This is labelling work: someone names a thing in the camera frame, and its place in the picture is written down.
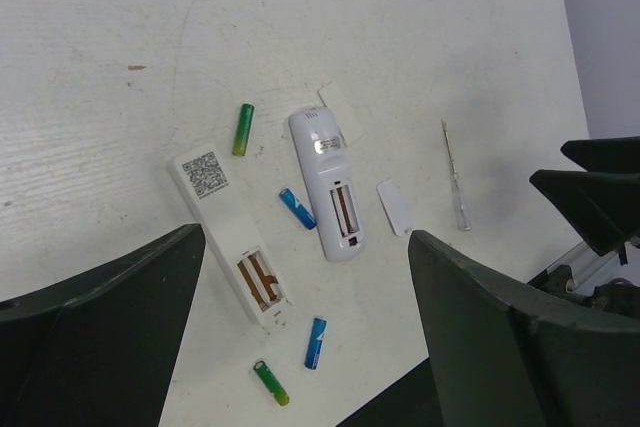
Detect blue batteries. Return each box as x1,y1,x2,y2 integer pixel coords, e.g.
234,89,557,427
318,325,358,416
304,317,327,370

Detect slim remote battery cover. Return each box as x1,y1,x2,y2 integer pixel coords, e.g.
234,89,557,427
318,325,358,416
318,82,364,146

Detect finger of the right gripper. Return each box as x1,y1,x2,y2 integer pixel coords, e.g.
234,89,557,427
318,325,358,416
561,136,640,174

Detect wide white remote with display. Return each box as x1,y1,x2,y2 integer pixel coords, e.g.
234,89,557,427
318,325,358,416
288,108,367,263

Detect green batteries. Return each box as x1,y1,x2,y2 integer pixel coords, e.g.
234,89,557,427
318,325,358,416
252,359,290,407

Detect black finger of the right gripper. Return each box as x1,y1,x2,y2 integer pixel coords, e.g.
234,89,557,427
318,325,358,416
530,170,639,256

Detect slim white remote control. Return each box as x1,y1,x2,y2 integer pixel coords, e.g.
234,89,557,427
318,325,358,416
169,144,291,328

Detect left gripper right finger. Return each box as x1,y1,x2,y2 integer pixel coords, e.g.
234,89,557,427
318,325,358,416
408,231,639,426

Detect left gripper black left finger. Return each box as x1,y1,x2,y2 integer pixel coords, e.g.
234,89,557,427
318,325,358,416
1,224,206,426

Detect wide remote battery cover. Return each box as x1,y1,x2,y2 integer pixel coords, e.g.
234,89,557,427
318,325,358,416
377,178,414,237

